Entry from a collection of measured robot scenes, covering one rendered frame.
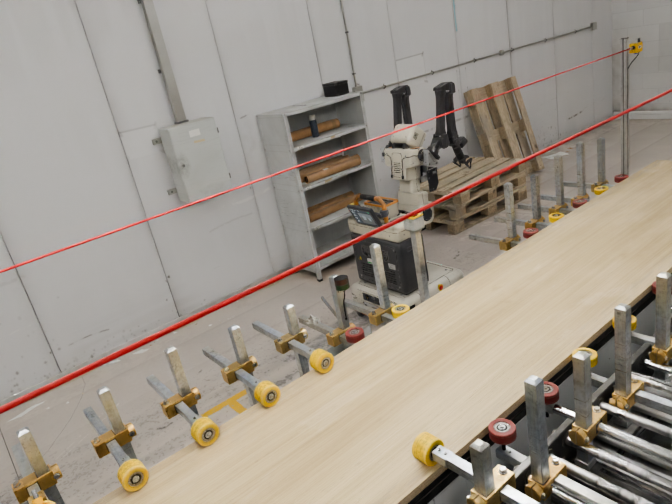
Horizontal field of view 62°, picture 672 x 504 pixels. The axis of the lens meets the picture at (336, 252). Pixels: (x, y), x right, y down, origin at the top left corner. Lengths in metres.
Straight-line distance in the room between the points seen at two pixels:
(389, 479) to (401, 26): 5.25
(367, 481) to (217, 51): 3.99
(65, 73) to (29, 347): 2.01
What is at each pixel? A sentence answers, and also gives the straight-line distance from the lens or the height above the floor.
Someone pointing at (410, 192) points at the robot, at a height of 0.92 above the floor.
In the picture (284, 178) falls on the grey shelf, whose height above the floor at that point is 0.98.
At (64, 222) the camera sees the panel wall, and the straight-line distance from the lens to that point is 4.60.
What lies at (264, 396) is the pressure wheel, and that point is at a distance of 2.02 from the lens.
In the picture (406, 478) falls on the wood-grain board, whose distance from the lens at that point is 1.68.
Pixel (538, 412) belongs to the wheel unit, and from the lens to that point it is 1.59.
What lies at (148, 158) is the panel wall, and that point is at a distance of 4.73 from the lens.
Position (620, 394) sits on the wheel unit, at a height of 0.84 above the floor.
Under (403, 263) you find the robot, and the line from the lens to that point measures 3.86.
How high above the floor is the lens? 2.06
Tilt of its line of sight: 21 degrees down
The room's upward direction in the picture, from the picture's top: 12 degrees counter-clockwise
